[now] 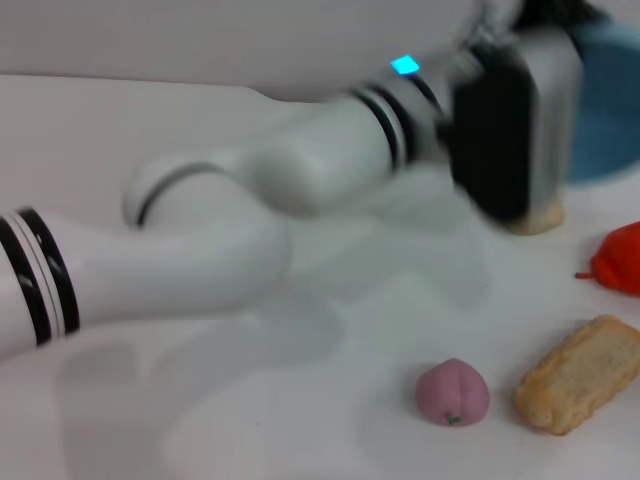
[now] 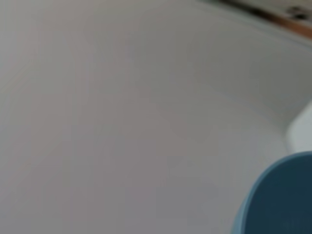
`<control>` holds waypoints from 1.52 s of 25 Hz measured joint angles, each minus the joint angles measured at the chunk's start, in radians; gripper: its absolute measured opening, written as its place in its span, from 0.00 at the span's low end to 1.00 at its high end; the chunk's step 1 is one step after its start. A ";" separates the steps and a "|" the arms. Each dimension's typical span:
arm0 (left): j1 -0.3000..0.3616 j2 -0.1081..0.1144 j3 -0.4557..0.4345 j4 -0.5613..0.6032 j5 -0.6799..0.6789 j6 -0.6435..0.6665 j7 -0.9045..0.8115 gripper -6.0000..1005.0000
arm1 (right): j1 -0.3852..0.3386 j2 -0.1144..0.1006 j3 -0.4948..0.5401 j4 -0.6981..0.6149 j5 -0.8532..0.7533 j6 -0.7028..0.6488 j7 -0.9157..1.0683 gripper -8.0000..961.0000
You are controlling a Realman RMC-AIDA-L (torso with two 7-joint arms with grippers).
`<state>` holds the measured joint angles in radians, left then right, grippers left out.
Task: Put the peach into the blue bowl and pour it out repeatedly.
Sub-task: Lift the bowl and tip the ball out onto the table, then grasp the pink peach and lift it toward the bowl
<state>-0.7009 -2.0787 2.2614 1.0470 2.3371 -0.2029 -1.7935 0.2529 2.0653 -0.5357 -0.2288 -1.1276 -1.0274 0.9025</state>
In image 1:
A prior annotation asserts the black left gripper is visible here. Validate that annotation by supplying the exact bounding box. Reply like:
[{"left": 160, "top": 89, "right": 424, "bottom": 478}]
[{"left": 514, "top": 0, "right": 612, "bottom": 32}]

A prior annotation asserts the blue plastic bowl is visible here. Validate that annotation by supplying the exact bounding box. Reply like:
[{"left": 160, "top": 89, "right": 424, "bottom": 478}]
[{"left": 564, "top": 22, "right": 640, "bottom": 189}]

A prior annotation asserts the pink toy peach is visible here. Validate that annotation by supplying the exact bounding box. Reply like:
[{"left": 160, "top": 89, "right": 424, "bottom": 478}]
[{"left": 415, "top": 357, "right": 490, "bottom": 428}]

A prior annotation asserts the round beige bun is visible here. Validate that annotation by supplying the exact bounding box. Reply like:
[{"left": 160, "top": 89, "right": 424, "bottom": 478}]
[{"left": 504, "top": 198, "right": 567, "bottom": 236}]

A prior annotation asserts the red toy pepper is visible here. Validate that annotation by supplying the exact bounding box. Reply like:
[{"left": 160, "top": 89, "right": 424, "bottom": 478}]
[{"left": 574, "top": 222, "right": 640, "bottom": 296}]

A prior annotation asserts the rectangular toast bread slice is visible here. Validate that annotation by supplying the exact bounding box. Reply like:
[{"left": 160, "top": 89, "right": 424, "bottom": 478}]
[{"left": 514, "top": 313, "right": 640, "bottom": 436}]

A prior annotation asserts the silver black wrist camera box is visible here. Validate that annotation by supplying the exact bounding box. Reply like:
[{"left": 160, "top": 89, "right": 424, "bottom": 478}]
[{"left": 446, "top": 23, "right": 585, "bottom": 227}]

